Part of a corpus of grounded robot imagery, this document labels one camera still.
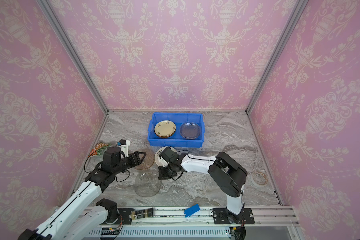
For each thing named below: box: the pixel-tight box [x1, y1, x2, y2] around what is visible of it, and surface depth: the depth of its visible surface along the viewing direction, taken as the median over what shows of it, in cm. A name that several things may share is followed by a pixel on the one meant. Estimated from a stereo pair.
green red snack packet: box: [88, 142, 111, 157], surface depth 97 cm
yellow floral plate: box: [154, 120, 176, 138], surface depth 108 cm
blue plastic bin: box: [147, 112, 205, 148], surface depth 105 cm
